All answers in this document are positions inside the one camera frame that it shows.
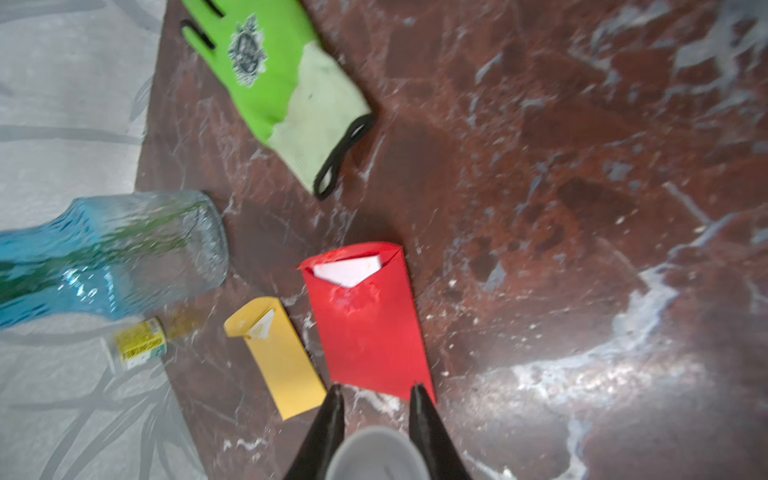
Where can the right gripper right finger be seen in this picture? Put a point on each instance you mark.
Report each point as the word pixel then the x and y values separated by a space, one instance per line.
pixel 428 434

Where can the red envelope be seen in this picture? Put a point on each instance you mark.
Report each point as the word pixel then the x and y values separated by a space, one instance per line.
pixel 370 332

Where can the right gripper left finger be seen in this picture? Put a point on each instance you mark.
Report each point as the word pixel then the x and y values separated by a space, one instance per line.
pixel 324 437

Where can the yellow envelope near vase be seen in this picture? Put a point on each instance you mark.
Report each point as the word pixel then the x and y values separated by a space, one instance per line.
pixel 290 376

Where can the small tin can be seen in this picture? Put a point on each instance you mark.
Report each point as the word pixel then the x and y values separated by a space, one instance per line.
pixel 135 346

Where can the blue glass vase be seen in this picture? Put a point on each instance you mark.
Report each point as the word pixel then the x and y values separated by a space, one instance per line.
pixel 114 256

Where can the green work glove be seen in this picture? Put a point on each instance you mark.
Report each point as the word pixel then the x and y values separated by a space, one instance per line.
pixel 295 98

